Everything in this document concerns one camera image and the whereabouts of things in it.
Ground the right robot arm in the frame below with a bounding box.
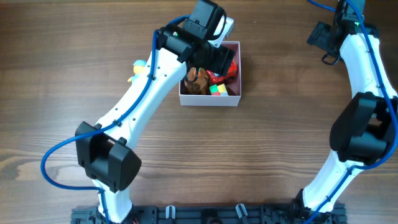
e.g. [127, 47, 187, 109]
[289, 0, 397, 223]

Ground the white box pink inside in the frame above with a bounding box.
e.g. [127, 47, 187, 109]
[179, 41, 241, 106]

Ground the brown plush toy orange carrot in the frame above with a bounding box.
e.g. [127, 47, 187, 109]
[183, 67, 209, 95]

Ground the blue left cable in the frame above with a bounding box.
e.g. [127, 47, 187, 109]
[40, 14, 191, 224]

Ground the colourful puzzle cube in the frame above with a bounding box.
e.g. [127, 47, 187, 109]
[209, 84, 228, 96]

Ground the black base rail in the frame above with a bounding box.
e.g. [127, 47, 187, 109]
[70, 204, 348, 224]

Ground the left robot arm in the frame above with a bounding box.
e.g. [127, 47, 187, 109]
[75, 1, 235, 223]

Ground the yellow duck toy blue hat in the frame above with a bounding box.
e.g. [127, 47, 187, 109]
[127, 60, 147, 83]

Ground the red toy fire truck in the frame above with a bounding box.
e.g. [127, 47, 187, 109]
[206, 61, 238, 85]

